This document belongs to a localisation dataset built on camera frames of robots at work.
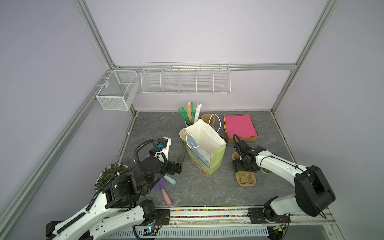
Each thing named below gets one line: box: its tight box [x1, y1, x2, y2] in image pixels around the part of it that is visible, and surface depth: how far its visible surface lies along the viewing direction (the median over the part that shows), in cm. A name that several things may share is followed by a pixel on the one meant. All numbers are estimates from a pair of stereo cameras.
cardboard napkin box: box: [223, 114, 259, 143], surface depth 107 cm
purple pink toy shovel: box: [154, 177, 172, 207], surface depth 83 cm
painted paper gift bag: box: [184, 113, 227, 177], surface depth 80 cm
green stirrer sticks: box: [178, 102, 195, 126], surface depth 101 cm
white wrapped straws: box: [194, 103, 203, 123], surface depth 101 cm
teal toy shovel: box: [163, 174, 177, 185], surface depth 86 cm
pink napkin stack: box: [224, 115, 258, 138], surface depth 110 cm
